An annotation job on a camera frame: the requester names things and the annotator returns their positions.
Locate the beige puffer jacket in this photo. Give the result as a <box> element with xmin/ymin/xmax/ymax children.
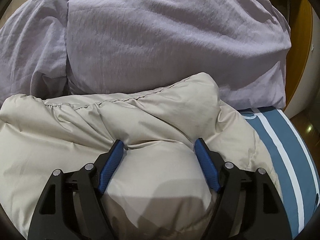
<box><xmin>1</xmin><ymin>73</ymin><xmax>280</xmax><ymax>239</ymax></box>

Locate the large lavender pillow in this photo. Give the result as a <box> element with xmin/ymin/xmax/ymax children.
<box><xmin>1</xmin><ymin>0</ymin><xmax>69</xmax><ymax>102</ymax></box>

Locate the small lavender pillow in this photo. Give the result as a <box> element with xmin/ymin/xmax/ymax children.
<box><xmin>66</xmin><ymin>0</ymin><xmax>291</xmax><ymax>109</ymax></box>

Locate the blue white striped bedsheet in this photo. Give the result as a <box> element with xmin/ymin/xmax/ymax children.
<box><xmin>240</xmin><ymin>107</ymin><xmax>319</xmax><ymax>237</ymax></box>

